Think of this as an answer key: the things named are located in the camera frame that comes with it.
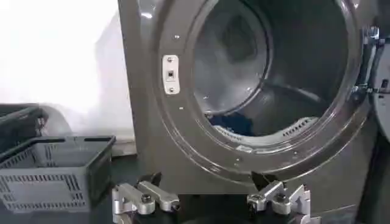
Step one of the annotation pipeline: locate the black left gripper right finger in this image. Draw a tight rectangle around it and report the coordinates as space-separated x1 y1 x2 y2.
246 172 321 224

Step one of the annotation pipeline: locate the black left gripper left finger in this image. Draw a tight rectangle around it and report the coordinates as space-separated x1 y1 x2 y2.
111 172 181 224

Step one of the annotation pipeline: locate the grey dryer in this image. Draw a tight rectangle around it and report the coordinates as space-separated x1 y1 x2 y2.
117 0 379 214

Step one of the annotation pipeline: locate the blue garment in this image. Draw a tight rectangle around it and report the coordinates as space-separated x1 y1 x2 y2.
208 112 255 137

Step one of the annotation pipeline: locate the grey plastic laundry basket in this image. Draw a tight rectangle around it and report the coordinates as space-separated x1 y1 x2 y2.
0 135 117 213

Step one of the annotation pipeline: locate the white door latch plate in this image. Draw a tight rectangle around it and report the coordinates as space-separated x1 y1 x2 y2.
161 54 181 96

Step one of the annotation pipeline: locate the dark plastic basket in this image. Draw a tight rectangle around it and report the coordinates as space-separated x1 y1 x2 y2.
0 103 49 153

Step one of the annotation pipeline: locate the round glass dryer door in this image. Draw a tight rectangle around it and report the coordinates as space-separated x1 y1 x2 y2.
350 0 390 144

